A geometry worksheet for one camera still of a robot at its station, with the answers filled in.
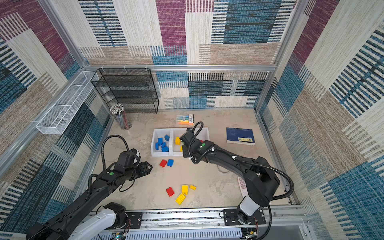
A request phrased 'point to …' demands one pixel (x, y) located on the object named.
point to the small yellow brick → (193, 187)
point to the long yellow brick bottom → (180, 199)
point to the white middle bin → (175, 149)
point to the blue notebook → (240, 136)
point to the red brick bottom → (170, 191)
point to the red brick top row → (163, 163)
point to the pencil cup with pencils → (117, 110)
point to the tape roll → (223, 170)
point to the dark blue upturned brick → (167, 137)
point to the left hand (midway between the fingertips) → (148, 166)
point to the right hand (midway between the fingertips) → (188, 151)
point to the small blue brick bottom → (156, 146)
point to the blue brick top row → (170, 162)
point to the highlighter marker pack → (185, 119)
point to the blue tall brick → (165, 149)
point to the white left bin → (161, 133)
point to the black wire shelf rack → (132, 88)
